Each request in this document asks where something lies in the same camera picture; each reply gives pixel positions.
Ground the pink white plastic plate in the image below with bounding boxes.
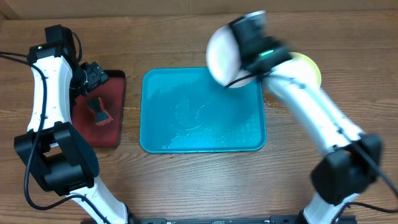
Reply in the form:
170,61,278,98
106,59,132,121
206,25,255,88

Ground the yellow-green plastic plate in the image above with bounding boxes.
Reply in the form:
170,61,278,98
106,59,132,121
290,52,322,88

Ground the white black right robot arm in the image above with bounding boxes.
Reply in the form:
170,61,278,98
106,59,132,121
228,11,382,223

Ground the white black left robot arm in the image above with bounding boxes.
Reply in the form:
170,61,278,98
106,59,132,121
14,24,134,223

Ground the black red-lined sponge tray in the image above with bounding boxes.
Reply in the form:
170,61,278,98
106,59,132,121
72,70,126,147

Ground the teal plastic serving tray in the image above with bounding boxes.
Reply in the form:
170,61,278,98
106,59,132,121
139,67,267,154

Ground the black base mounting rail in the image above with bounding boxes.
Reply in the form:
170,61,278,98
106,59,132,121
80,214,358,224

